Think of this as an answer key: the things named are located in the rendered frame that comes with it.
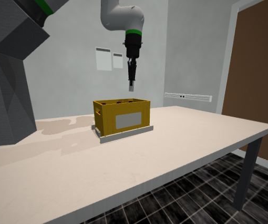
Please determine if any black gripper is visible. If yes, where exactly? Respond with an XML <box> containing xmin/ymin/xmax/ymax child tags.
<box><xmin>126</xmin><ymin>46</ymin><xmax>140</xmax><ymax>91</ymax></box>

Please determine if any yellow divided crate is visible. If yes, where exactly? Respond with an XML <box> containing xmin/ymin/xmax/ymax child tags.
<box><xmin>94</xmin><ymin>98</ymin><xmax>150</xmax><ymax>137</ymax></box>

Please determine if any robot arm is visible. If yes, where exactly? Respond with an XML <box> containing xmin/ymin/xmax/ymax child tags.
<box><xmin>13</xmin><ymin>0</ymin><xmax>145</xmax><ymax>48</ymax></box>

